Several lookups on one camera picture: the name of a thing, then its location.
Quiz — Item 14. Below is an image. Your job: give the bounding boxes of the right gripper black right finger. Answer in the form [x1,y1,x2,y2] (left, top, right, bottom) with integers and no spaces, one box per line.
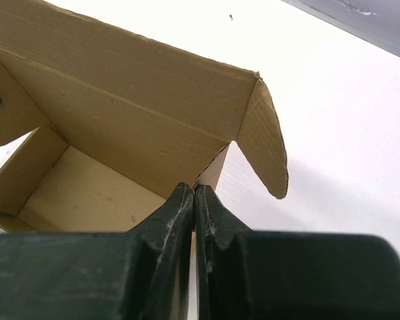
[195,185,400,319]

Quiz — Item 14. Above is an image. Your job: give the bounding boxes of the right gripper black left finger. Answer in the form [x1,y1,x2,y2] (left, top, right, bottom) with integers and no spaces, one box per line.
[0,183,194,319]

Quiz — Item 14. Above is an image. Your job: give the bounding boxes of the brown cardboard box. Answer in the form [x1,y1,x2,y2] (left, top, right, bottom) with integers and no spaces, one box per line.
[0,1,289,231]

